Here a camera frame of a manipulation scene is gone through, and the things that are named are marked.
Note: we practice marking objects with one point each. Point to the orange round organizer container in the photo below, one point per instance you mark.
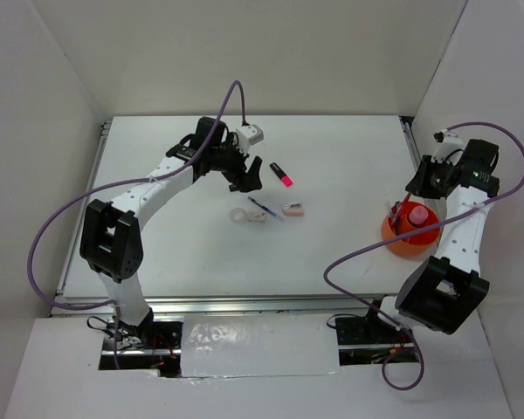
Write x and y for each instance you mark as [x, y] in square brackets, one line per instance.
[413, 246]

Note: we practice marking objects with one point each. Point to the blue clear barrel pen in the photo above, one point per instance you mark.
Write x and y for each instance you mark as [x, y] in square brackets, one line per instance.
[266, 209]

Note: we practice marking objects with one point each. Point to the pink cap black highlighter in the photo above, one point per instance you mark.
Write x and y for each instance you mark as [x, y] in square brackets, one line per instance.
[280, 173]

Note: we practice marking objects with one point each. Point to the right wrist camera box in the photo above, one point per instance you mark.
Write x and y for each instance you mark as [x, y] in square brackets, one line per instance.
[447, 142]

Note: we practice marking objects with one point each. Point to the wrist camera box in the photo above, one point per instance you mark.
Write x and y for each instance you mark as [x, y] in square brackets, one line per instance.
[248, 136]
[447, 142]

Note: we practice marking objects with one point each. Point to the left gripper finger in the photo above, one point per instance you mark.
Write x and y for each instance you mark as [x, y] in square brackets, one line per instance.
[237, 179]
[252, 179]

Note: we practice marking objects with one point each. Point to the pink eraser with sharpener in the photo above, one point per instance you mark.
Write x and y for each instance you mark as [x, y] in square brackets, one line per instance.
[293, 209]

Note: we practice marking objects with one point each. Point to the red gel pen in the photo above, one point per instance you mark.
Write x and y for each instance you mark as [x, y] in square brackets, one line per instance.
[403, 203]

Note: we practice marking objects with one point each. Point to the clear tape roll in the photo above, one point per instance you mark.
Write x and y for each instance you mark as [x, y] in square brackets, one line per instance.
[238, 216]

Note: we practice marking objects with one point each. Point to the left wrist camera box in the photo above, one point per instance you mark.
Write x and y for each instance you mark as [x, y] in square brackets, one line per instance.
[248, 136]

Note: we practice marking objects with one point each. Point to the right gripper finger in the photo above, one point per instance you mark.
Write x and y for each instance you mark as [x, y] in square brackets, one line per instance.
[417, 188]
[420, 178]

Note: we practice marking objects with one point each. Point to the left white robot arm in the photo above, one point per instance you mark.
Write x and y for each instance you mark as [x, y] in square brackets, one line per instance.
[111, 236]

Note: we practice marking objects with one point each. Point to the white staples box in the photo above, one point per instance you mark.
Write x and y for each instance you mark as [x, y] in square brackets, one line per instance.
[256, 216]

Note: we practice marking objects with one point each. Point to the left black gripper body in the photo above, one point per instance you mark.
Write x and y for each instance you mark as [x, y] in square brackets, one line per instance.
[228, 161]

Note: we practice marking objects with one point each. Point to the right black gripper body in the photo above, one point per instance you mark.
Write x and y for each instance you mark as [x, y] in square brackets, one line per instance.
[434, 185]

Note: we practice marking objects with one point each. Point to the aluminium table frame rail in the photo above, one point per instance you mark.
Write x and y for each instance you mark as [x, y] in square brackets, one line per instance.
[344, 168]

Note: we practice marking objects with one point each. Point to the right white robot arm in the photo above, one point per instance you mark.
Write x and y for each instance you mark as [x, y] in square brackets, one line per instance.
[447, 287]

